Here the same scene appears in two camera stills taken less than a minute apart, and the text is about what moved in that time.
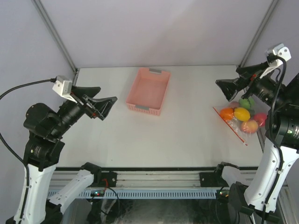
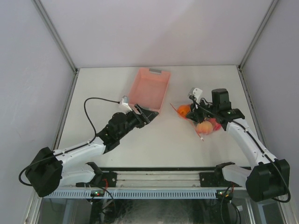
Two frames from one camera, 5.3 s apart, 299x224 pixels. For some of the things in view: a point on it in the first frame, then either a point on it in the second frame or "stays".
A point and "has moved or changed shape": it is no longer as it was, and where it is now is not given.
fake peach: x=249 y=127 -> x=205 y=127
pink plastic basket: x=147 y=92 stays
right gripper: x=230 y=87 -> x=193 y=115
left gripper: x=101 y=107 -> x=148 y=115
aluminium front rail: x=142 y=179 stays
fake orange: x=227 y=113 has moved or changed shape
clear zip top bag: x=245 y=116 -> x=206 y=126
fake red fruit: x=260 y=118 -> x=216 y=126
